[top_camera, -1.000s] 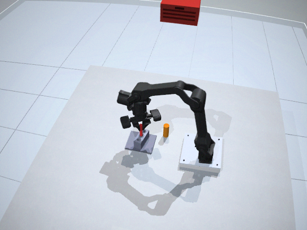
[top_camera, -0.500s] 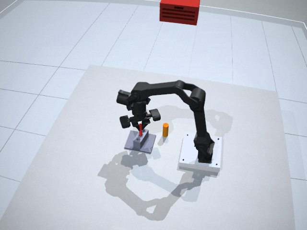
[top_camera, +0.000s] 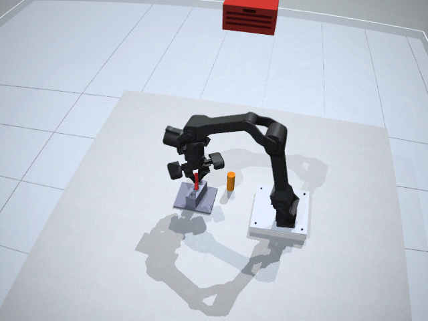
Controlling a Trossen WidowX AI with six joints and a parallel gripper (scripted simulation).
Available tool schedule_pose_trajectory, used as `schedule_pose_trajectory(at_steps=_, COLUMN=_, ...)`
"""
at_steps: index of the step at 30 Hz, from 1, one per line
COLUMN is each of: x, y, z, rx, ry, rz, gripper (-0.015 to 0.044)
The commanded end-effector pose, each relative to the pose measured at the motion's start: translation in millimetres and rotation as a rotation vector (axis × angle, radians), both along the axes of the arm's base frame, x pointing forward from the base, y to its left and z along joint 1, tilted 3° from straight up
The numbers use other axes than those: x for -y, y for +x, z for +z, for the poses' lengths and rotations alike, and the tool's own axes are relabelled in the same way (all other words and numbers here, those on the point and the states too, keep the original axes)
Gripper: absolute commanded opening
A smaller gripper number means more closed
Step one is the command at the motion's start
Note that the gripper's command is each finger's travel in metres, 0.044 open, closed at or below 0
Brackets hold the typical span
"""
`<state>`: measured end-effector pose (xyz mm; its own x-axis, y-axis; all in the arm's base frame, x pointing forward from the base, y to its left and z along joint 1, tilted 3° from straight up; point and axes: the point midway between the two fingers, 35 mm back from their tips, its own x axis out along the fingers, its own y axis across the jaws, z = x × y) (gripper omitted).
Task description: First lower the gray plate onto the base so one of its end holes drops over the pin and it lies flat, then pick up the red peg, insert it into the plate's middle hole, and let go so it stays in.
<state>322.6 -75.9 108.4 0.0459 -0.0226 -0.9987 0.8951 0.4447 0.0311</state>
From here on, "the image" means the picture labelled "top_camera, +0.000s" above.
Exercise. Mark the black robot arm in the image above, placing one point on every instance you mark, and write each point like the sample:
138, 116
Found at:
194, 137

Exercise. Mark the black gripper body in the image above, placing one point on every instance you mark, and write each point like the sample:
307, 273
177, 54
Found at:
194, 163

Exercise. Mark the orange cylinder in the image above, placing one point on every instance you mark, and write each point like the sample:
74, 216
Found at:
230, 181

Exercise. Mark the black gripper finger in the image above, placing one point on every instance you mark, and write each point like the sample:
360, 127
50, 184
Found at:
202, 173
192, 177

